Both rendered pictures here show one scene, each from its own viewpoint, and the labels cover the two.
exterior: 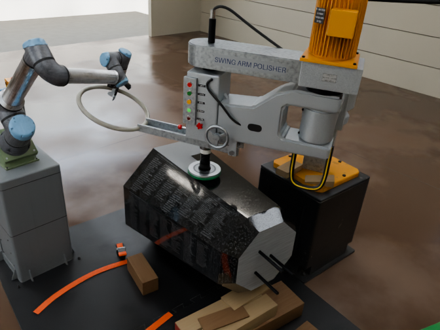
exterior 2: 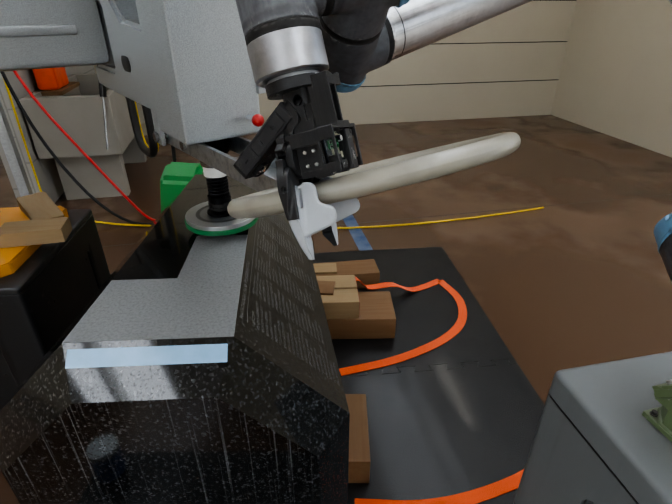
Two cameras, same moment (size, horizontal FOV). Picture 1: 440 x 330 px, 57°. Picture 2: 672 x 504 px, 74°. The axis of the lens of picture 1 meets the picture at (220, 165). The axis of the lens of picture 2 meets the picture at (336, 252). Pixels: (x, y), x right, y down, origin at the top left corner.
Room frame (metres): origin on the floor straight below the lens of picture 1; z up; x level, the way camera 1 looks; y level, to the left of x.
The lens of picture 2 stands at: (3.17, 1.10, 1.49)
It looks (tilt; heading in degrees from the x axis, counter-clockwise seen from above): 29 degrees down; 215
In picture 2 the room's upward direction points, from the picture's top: straight up
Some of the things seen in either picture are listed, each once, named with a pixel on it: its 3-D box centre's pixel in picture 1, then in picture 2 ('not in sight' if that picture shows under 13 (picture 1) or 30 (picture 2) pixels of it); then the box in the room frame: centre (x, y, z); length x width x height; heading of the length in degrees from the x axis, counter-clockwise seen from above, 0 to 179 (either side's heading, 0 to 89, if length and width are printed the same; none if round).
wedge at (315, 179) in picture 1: (319, 179); (40, 207); (2.52, -0.71, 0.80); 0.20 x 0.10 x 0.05; 80
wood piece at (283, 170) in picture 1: (289, 168); (34, 232); (2.63, -0.51, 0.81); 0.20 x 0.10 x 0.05; 139
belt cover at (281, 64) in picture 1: (270, 65); not in sight; (2.23, -0.23, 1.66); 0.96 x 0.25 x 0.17; 73
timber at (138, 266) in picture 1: (142, 273); (351, 435); (2.21, 0.51, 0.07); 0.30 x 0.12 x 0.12; 34
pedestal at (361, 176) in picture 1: (307, 209); (9, 329); (2.76, -0.73, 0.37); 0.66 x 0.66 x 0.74; 41
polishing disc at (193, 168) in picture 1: (204, 169); (221, 213); (2.34, 0.10, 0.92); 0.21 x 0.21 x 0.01
